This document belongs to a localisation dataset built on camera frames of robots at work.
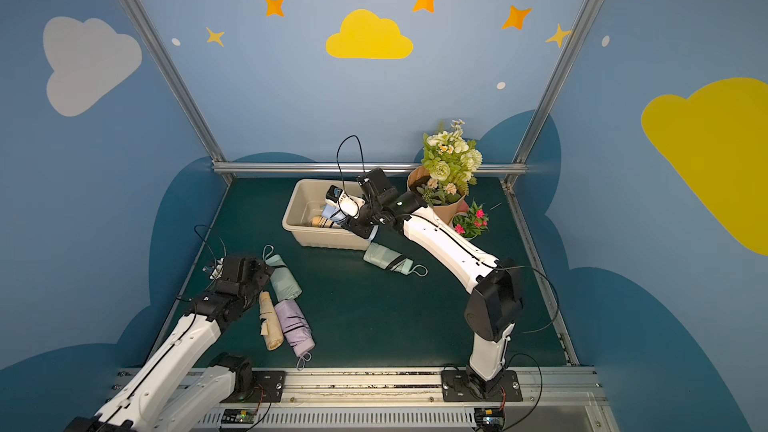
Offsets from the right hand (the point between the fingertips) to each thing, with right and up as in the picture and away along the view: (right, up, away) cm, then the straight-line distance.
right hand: (352, 213), depth 81 cm
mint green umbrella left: (-22, -22, +8) cm, 32 cm away
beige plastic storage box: (-20, +3, +26) cm, 33 cm away
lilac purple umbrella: (-15, -32, -1) cm, 36 cm away
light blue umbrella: (-4, 0, -5) cm, 6 cm away
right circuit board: (+35, -51, -8) cm, 62 cm away
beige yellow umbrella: (-14, -3, +20) cm, 24 cm away
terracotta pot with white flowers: (+29, +15, +7) cm, 33 cm away
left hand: (-26, -16, +2) cm, 31 cm away
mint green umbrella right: (+9, -15, +15) cm, 23 cm away
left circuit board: (-27, -50, -9) cm, 57 cm away
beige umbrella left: (-23, -30, -1) cm, 37 cm away
